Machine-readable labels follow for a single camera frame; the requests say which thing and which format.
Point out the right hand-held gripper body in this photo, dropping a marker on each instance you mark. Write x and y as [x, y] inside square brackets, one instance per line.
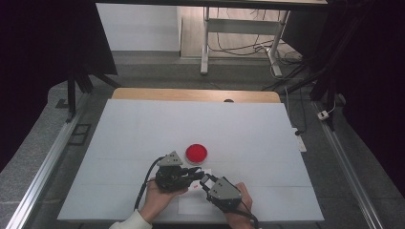
[226, 195]

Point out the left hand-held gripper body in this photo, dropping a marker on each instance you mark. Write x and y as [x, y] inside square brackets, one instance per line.
[172, 179]

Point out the round red ink pad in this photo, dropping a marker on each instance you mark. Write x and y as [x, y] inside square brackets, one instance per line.
[196, 153]

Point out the white paper sheet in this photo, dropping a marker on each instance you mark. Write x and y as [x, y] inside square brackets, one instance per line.
[194, 206]

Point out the person's right hand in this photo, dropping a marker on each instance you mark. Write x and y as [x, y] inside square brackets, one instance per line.
[245, 210]

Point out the person's left hand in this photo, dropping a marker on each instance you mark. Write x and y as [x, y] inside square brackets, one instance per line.
[156, 200]

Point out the white table cover board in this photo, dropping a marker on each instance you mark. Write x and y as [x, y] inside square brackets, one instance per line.
[223, 120]

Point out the wooden table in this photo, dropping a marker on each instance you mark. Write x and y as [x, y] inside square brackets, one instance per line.
[178, 94]

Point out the white power strip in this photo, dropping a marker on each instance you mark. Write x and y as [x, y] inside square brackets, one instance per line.
[300, 141]

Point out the small white adapter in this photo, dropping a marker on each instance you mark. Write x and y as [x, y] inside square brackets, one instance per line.
[323, 115]

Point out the black stand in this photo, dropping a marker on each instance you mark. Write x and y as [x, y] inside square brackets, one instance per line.
[324, 82]
[71, 95]

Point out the black curtain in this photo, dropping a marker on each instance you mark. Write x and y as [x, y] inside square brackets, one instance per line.
[369, 79]
[38, 63]

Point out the black floor frame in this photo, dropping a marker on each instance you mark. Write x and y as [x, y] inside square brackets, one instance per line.
[79, 134]

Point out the aluminium rail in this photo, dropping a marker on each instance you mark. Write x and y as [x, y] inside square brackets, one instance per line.
[347, 171]
[47, 162]

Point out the white desk frame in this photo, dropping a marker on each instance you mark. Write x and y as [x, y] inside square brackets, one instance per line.
[242, 26]

